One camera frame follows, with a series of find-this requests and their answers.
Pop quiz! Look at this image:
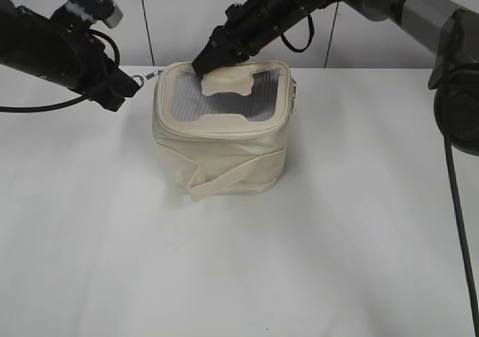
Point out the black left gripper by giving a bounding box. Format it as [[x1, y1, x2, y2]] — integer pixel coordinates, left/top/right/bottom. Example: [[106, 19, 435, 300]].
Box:
[[52, 0, 139, 112]]

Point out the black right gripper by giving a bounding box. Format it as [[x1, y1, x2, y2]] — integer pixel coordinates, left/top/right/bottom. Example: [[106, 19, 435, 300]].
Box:
[[192, 0, 311, 78]]

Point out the cream canvas zipper bag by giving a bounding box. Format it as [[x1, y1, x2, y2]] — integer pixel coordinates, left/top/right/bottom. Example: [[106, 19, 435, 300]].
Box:
[[147, 61, 296, 201]]

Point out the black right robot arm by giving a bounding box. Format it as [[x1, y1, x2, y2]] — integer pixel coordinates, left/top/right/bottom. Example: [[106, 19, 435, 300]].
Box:
[[192, 0, 478, 155]]

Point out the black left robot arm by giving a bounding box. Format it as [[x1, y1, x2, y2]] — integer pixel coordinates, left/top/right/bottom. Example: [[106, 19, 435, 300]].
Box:
[[1, 0, 141, 114]]

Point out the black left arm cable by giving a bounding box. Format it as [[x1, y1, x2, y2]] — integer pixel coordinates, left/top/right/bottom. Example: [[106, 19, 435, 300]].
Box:
[[0, 29, 121, 113]]

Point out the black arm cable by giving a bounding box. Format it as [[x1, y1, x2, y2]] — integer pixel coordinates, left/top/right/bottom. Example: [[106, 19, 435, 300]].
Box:
[[441, 14, 479, 337], [0, 29, 121, 113]]

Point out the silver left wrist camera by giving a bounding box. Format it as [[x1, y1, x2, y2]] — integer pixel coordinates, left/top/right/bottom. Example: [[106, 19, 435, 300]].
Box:
[[74, 0, 123, 29]]

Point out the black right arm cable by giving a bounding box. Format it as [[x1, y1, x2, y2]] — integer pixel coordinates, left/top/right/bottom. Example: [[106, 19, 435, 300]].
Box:
[[441, 14, 479, 337]]

